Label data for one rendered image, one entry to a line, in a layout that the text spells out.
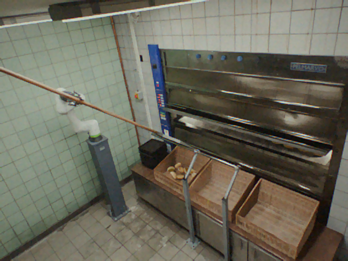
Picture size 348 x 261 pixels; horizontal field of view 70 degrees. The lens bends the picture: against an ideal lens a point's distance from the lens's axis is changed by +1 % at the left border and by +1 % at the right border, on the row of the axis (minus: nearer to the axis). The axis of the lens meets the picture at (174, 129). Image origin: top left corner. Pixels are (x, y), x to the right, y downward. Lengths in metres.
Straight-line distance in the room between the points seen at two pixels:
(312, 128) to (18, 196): 3.20
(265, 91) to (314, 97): 0.39
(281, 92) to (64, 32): 2.45
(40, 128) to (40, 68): 0.70
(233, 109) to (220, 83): 0.29
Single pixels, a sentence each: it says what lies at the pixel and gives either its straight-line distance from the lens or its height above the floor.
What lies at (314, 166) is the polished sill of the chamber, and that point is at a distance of 2.45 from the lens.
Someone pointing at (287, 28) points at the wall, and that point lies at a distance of 2.13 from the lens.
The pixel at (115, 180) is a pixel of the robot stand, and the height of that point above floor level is 0.58.
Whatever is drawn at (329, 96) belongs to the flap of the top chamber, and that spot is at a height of 1.81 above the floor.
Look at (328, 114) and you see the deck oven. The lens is 2.20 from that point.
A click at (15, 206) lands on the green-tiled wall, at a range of 3.62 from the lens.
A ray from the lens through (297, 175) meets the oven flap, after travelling 2.57.
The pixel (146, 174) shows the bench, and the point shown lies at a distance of 3.35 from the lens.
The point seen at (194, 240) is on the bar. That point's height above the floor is 0.04.
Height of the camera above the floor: 2.56
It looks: 27 degrees down
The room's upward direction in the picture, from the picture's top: 8 degrees counter-clockwise
